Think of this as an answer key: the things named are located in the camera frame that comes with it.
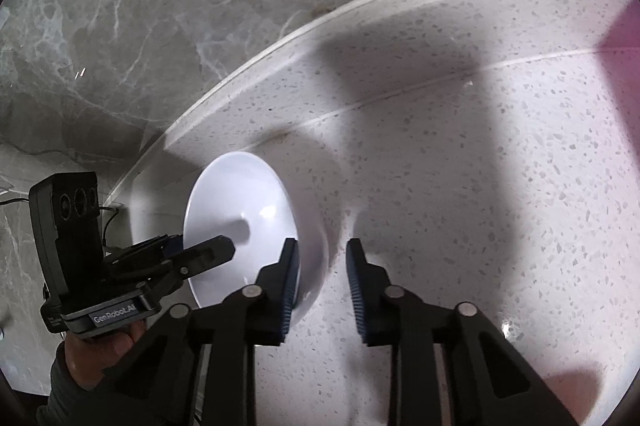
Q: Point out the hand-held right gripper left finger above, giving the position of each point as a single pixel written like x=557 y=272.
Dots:
x=289 y=291

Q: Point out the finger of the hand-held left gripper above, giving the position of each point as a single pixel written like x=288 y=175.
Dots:
x=150 y=248
x=205 y=256

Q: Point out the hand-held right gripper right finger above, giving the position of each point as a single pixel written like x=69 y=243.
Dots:
x=357 y=291

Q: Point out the white deep oval plate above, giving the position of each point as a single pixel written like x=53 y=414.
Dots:
x=235 y=206

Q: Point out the person's left forearm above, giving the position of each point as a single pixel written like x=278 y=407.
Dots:
x=90 y=401

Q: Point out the person's left hand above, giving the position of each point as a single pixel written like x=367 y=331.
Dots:
x=100 y=356

